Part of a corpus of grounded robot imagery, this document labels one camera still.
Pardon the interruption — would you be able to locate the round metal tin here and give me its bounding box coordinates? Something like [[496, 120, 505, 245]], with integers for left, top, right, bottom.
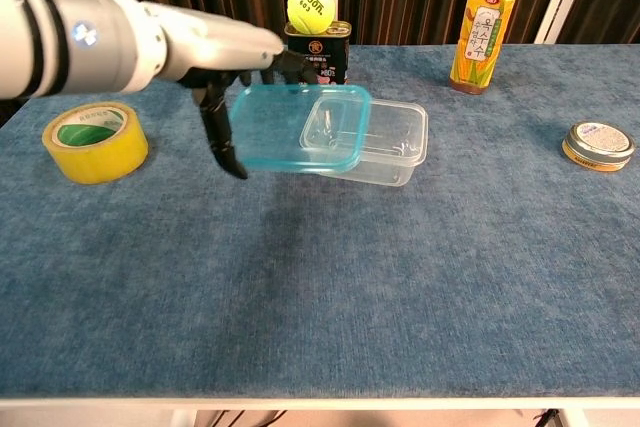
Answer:
[[561, 121, 636, 173]]

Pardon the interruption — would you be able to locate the black floor cable bundle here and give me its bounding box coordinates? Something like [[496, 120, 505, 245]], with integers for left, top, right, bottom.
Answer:
[[214, 409, 291, 427]]

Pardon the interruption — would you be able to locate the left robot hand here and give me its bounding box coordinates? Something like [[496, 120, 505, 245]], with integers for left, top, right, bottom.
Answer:
[[162, 4, 324, 181]]

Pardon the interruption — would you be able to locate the yellow tea bottle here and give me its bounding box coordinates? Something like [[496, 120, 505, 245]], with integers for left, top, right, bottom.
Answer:
[[448, 0, 520, 96]]

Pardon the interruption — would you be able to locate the yellow tennis ball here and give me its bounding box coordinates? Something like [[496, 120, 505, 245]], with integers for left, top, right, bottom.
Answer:
[[286, 0, 335, 34]]

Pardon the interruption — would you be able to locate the clear plastic food container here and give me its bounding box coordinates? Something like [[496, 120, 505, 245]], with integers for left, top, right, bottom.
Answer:
[[298, 98, 430, 188]]

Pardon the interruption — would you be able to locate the yellow tape roll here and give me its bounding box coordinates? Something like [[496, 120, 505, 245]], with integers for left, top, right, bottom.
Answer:
[[41, 101, 150, 185]]

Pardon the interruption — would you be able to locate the black tin can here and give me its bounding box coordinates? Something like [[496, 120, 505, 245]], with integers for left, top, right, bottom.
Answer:
[[283, 20, 353, 87]]

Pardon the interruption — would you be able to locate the blue table cloth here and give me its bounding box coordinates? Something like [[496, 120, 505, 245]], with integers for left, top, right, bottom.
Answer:
[[0, 44, 640, 398]]

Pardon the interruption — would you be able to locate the teal plastic container lid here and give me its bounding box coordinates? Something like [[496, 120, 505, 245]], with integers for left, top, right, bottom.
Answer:
[[228, 83, 373, 174]]

